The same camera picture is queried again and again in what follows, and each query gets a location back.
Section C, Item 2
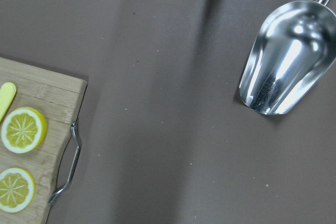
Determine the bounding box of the wooden cutting board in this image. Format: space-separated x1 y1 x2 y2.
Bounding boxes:
1 58 87 223

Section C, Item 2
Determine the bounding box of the metal scoop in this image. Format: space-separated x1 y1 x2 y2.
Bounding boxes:
238 0 335 115

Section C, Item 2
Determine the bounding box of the yellow plastic knife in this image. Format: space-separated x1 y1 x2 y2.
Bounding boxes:
0 82 17 121

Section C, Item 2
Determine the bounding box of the lemon slice far side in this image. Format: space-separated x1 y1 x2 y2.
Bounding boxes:
1 167 35 213

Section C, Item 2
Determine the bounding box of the lemon slice near handle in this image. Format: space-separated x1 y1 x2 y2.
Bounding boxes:
1 107 48 154

